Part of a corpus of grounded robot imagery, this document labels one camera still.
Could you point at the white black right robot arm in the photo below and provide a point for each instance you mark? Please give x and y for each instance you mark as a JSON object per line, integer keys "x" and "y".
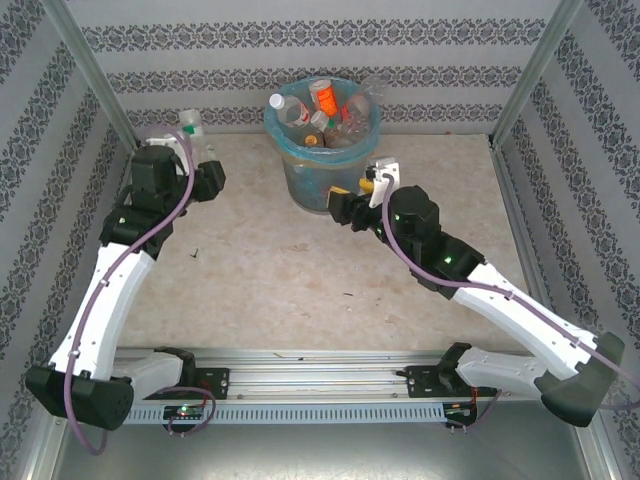
{"x": 520, "y": 320}

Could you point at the small circuit board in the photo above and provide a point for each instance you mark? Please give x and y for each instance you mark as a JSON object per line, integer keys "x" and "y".
{"x": 182, "y": 411}
{"x": 457, "y": 410}

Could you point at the clear bottle bright orange label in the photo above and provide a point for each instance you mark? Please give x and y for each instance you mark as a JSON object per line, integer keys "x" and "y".
{"x": 326, "y": 100}

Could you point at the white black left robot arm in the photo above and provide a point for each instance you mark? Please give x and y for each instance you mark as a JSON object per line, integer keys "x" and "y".
{"x": 110, "y": 310}

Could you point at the grey metal panel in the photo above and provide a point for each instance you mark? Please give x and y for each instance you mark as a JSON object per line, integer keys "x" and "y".
{"x": 320, "y": 450}

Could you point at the mesh bin with blue liner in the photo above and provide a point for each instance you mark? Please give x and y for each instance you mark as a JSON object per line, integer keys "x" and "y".
{"x": 310, "y": 185}

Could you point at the aluminium frame post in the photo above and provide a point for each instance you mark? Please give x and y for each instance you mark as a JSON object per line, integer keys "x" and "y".
{"x": 537, "y": 75}
{"x": 90, "y": 75}

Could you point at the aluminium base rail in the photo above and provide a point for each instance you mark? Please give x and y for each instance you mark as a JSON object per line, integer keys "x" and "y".
{"x": 310, "y": 375}

